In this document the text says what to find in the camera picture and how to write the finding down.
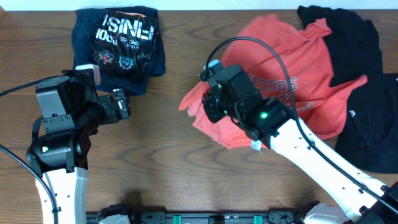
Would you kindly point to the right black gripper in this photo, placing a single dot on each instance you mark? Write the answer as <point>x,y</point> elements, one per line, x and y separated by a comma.
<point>210,102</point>

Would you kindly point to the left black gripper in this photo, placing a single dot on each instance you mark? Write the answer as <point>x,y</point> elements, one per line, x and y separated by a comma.
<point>114,115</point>

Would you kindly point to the red-orange t-shirt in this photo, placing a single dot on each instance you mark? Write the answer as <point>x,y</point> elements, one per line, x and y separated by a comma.
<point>303,74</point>

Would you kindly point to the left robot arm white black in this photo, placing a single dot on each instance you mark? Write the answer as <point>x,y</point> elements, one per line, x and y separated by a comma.
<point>60,156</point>

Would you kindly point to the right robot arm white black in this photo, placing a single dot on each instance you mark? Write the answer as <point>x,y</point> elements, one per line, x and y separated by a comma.
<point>360,198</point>

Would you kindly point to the folded navy printed t-shirt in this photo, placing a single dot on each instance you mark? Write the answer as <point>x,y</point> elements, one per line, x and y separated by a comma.
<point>125,42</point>

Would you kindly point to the black garment pile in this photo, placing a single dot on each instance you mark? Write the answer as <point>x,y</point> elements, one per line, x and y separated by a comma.
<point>369,137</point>

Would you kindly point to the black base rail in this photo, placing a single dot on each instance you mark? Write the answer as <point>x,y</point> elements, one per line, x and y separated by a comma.
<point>123,213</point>

